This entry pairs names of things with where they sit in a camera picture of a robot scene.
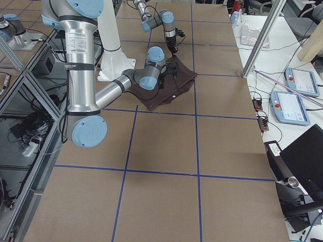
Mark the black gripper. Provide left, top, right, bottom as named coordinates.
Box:
left=165, top=63, right=178, bottom=76
left=166, top=36, right=178, bottom=56

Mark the dark brown t-shirt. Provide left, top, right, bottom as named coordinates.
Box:
left=128, top=56, right=197, bottom=111

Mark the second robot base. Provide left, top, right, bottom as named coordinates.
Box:
left=1, top=13, right=36, bottom=51

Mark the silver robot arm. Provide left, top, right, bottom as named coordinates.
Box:
left=41, top=1, right=167, bottom=148
left=134, top=1, right=178, bottom=55

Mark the blue white bottle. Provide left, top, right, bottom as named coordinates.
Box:
left=230, top=11, right=240, bottom=26

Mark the silver foil bag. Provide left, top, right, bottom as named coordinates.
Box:
left=240, top=25, right=261, bottom=46

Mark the orange terminal board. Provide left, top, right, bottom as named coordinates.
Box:
left=252, top=98, right=263, bottom=112

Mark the lower teach pendant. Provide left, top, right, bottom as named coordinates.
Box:
left=270, top=91, right=310, bottom=126

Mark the teach pendant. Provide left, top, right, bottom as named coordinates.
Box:
left=285, top=68, right=320, bottom=97
left=270, top=91, right=310, bottom=126

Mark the upper teach pendant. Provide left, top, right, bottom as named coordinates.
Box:
left=285, top=68, right=320, bottom=97

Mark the black labelled box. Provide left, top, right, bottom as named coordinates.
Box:
left=264, top=141, right=285, bottom=180

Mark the wooden beam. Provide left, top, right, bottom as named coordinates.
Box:
left=298, top=0, right=323, bottom=63

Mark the black monitor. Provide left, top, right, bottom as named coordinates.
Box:
left=281, top=124, right=322, bottom=201

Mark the white power strip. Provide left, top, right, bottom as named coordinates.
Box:
left=22, top=141, right=39, bottom=157

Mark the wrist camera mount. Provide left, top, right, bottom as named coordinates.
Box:
left=175, top=28, right=186, bottom=38
left=158, top=74, right=165, bottom=89

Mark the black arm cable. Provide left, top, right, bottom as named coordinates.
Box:
left=59, top=73, right=182, bottom=143

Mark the aluminium frame post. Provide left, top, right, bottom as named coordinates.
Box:
left=241, top=0, right=286, bottom=79

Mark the aluminium frame rack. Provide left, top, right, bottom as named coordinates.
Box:
left=1, top=29, right=66, bottom=241

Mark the black camera stand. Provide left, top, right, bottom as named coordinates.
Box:
left=276, top=183, right=322, bottom=232

